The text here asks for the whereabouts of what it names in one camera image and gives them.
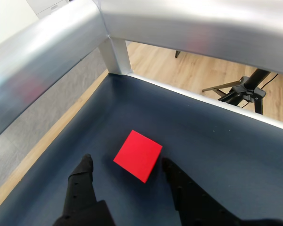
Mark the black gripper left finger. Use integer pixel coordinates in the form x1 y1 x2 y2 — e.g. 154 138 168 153
52 153 116 226

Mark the white drawer cabinet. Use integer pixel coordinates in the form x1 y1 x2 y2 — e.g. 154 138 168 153
27 0 70 20

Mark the red cube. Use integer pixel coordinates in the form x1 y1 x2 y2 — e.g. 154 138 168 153
113 129 163 184

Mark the black tripod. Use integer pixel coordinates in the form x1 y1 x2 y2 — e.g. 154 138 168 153
202 68 279 115

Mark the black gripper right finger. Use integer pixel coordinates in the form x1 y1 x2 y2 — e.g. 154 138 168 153
161 157 241 226

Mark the whiteboard with black frame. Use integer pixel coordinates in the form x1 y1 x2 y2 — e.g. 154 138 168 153
0 0 40 50

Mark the aluminium rail frame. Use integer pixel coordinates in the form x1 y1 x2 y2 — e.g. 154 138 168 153
0 0 283 145

